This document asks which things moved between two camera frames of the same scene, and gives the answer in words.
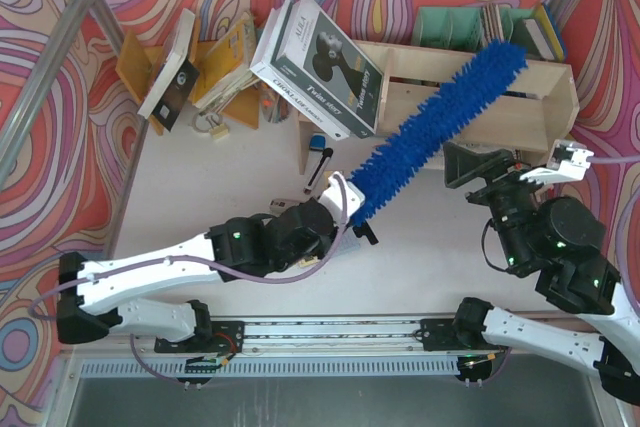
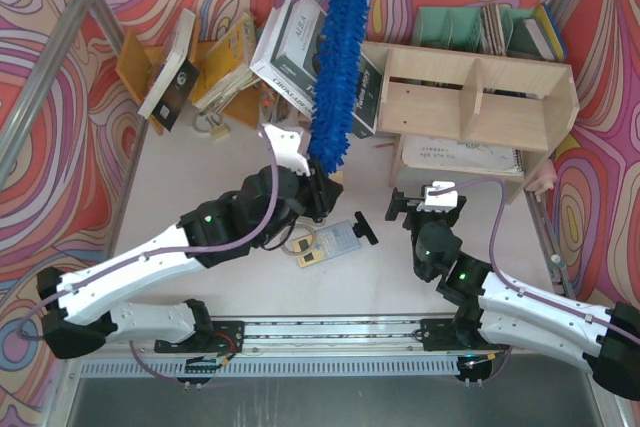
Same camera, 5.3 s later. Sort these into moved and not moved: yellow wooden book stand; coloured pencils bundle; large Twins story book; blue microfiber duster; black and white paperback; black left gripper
Moved: black left gripper; blue microfiber duster
Not moved: black and white paperback; coloured pencils bundle; yellow wooden book stand; large Twins story book
